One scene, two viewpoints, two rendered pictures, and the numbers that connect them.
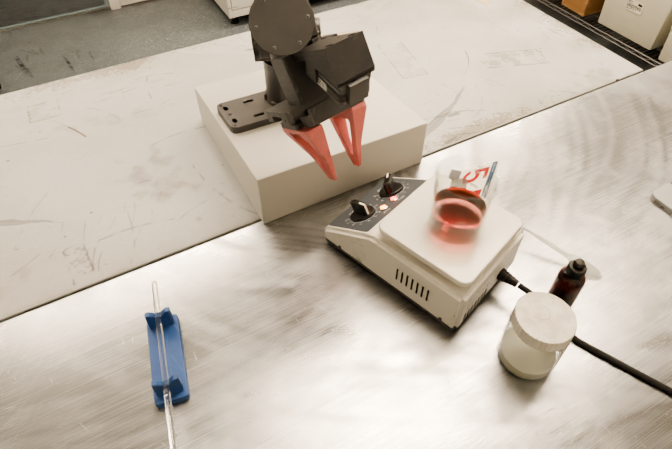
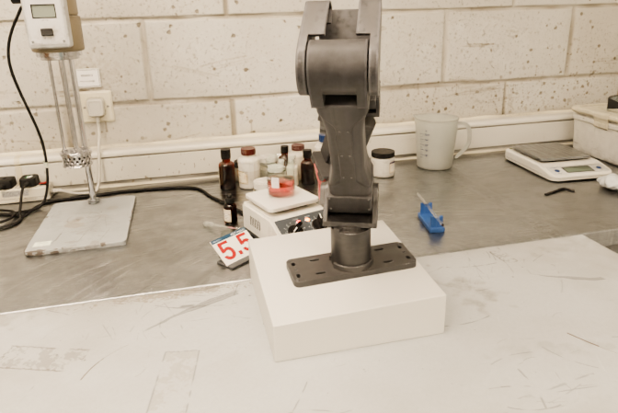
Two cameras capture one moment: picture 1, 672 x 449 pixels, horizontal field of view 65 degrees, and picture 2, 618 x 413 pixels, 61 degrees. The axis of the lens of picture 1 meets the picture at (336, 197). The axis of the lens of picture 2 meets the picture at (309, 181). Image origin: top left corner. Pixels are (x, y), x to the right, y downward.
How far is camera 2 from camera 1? 1.39 m
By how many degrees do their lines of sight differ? 114
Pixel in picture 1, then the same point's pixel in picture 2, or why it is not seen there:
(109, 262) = (481, 253)
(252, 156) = (385, 232)
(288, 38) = not seen: hidden behind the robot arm
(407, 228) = (304, 195)
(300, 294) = not seen: hidden behind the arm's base
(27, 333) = (510, 235)
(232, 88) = (405, 287)
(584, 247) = (196, 233)
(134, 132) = (514, 330)
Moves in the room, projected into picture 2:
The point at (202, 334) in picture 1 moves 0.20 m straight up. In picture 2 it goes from (415, 228) to (418, 139)
